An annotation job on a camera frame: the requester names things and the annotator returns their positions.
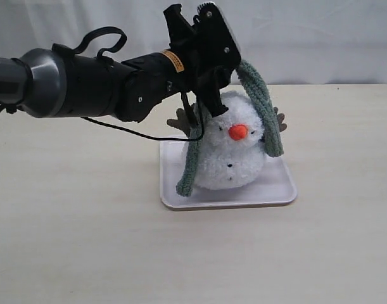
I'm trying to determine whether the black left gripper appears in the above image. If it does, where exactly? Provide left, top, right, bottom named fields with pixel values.
left=122, top=4, right=233, bottom=122

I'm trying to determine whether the green knitted scarf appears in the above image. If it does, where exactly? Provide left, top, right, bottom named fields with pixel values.
left=175, top=60, right=284, bottom=198

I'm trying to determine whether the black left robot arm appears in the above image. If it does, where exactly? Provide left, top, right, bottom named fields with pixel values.
left=0, top=2, right=241, bottom=122

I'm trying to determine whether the white plush snowman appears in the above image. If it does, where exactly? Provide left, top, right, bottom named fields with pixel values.
left=167, top=90, right=288, bottom=191

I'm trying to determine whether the white rectangular tray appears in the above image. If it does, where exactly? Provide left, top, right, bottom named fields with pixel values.
left=159, top=141, right=298, bottom=211

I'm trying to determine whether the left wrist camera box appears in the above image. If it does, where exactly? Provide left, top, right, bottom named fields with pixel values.
left=197, top=1, right=241, bottom=70

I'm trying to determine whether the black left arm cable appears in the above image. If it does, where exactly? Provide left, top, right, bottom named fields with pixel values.
left=0, top=27, right=206, bottom=142

